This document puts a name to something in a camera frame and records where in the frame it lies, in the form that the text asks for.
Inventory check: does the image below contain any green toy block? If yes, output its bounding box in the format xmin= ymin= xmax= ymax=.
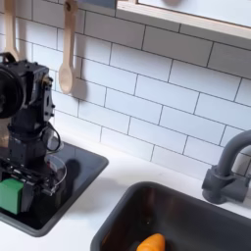
xmin=0 ymin=177 xmax=25 ymax=216

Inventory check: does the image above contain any orange toy carrot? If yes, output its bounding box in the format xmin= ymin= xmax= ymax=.
xmin=135 ymin=232 xmax=167 ymax=251

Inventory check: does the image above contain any black toy stove top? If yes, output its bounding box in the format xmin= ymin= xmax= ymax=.
xmin=0 ymin=140 xmax=110 ymax=238

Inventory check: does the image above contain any wooden spoon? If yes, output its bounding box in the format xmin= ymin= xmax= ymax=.
xmin=57 ymin=0 xmax=79 ymax=95

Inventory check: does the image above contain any wooden slotted spatula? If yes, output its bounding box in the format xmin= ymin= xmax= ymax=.
xmin=2 ymin=0 xmax=21 ymax=62

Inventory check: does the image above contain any dark grey sink basin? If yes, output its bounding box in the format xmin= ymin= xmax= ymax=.
xmin=90 ymin=180 xmax=251 ymax=251

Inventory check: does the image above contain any grey range hood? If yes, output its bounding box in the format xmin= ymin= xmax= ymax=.
xmin=77 ymin=0 xmax=118 ymax=10

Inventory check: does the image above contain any dark grey tap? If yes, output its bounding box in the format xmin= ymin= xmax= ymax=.
xmin=201 ymin=129 xmax=251 ymax=206

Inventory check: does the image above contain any wooden shelf unit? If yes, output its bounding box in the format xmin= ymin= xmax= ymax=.
xmin=116 ymin=0 xmax=251 ymax=42

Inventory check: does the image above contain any white toy microwave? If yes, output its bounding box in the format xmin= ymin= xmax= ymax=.
xmin=136 ymin=0 xmax=251 ymax=28

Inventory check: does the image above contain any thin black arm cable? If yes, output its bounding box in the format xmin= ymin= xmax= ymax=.
xmin=45 ymin=122 xmax=63 ymax=153

